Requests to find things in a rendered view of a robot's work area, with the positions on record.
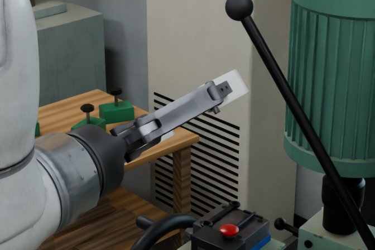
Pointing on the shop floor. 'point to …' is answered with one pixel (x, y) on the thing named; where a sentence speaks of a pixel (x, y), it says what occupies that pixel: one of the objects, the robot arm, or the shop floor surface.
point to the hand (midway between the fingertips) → (197, 106)
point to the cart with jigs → (84, 221)
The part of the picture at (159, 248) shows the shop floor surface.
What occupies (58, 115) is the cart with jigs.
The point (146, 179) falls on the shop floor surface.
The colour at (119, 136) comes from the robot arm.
